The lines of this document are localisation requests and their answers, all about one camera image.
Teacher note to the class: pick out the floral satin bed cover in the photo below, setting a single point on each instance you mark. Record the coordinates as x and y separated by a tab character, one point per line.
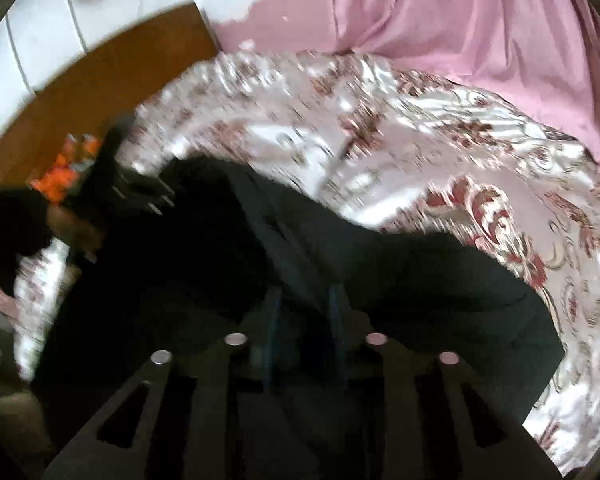
394	151

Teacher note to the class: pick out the person left hand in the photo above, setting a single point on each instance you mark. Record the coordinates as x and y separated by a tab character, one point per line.
69	228

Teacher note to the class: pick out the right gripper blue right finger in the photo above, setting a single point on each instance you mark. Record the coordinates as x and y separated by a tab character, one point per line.
420	417

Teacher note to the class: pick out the orange clothes pile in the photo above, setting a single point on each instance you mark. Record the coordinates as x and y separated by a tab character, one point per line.
77	154

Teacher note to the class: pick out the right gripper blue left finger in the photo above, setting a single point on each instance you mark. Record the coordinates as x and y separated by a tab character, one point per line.
169	420

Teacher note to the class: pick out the brown wooden headboard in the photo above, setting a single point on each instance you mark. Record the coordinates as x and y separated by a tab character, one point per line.
103	85

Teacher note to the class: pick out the black large jacket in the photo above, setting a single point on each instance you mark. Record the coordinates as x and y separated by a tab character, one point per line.
183	279

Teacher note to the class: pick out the pink satin curtain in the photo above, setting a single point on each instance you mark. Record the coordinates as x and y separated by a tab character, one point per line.
543	56

